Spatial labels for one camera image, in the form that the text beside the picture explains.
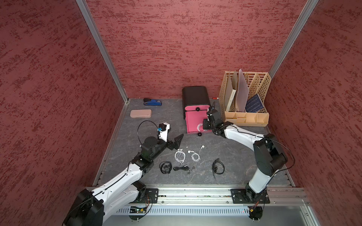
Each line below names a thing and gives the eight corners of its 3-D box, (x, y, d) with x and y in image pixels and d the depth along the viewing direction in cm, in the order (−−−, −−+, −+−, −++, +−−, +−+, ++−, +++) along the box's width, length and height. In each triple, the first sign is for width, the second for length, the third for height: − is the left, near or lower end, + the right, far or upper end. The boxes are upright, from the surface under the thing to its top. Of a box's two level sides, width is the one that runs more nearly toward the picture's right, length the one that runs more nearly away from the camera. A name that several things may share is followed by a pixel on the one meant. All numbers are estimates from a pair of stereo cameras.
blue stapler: (143, 105, 118) (142, 102, 115) (144, 101, 122) (143, 98, 118) (161, 105, 118) (161, 102, 115) (162, 101, 122) (161, 98, 118)
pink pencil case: (130, 117, 111) (129, 115, 108) (132, 111, 115) (131, 109, 113) (151, 118, 111) (150, 115, 109) (152, 111, 115) (152, 109, 113)
